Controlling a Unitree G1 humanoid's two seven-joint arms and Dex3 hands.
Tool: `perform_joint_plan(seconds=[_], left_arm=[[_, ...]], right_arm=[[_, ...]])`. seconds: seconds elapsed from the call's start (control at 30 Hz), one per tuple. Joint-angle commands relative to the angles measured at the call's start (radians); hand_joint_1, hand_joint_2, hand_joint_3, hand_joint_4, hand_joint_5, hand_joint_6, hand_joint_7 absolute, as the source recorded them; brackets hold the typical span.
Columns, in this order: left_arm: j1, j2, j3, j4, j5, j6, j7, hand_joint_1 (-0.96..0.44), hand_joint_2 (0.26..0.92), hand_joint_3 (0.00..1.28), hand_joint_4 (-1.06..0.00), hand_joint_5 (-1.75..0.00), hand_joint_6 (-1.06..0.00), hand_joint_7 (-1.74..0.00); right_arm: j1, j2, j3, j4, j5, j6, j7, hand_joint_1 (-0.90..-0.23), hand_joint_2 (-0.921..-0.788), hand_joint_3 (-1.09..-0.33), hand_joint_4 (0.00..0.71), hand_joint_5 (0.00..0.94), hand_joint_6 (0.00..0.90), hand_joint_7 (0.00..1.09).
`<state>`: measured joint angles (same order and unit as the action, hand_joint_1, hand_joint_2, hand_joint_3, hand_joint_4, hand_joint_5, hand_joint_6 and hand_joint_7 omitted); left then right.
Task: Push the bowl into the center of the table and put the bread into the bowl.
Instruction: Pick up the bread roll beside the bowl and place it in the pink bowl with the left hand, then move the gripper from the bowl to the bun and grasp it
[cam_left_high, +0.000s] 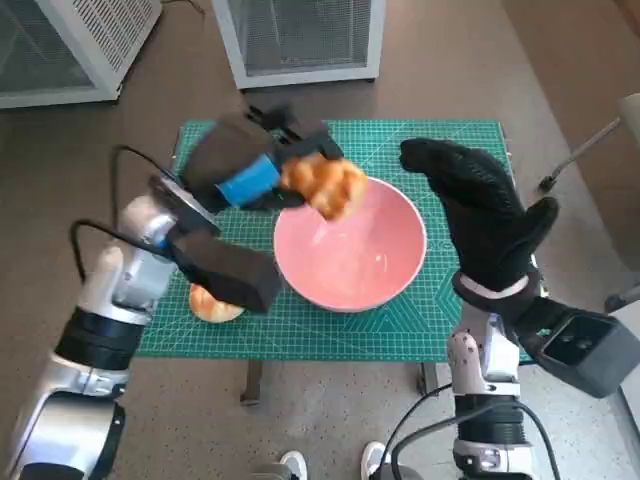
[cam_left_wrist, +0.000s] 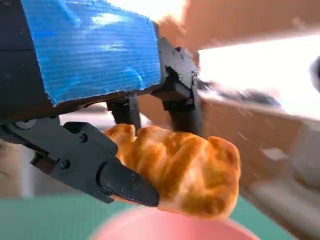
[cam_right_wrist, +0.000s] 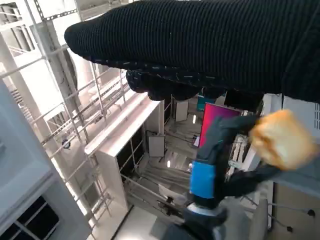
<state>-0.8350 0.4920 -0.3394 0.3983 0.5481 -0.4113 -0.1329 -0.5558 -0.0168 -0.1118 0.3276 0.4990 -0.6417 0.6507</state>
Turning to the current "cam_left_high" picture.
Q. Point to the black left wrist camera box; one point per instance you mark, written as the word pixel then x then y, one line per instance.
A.
pixel 230 275

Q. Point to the white robot right foot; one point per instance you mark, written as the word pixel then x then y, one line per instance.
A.
pixel 375 455

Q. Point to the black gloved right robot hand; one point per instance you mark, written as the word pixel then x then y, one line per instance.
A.
pixel 485 220

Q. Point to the large white mesh cabinet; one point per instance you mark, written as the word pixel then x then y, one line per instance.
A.
pixel 110 40

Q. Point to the green cutting mat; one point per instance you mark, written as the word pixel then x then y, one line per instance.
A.
pixel 380 140

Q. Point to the pink bowl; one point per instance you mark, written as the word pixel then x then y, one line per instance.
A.
pixel 350 270

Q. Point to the small white mesh cabinet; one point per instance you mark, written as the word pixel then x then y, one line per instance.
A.
pixel 305 75

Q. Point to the grey robot right leg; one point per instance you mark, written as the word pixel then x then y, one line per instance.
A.
pixel 395 472

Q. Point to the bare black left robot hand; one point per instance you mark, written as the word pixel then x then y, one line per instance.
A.
pixel 230 150

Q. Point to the long toy bread loaf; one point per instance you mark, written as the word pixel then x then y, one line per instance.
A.
pixel 325 185

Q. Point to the white robot left foot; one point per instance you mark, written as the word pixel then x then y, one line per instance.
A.
pixel 295 462

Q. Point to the round toy bread bun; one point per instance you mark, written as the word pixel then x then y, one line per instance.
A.
pixel 210 307

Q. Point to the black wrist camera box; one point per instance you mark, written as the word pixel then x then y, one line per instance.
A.
pixel 230 275
pixel 585 350

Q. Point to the white robot foot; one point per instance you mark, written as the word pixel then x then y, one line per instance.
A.
pixel 295 462
pixel 375 455

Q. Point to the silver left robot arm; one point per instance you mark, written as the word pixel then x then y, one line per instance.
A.
pixel 135 280

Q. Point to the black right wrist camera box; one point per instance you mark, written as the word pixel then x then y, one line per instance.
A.
pixel 585 350

